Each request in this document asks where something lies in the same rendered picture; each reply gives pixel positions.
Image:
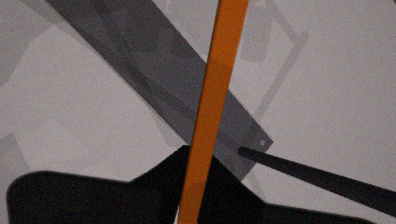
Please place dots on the orange handle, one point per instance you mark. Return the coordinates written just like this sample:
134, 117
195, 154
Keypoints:
229, 20

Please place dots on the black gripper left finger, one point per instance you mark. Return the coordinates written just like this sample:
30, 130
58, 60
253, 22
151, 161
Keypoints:
47, 197

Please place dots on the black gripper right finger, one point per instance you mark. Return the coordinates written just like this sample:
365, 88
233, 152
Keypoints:
226, 200

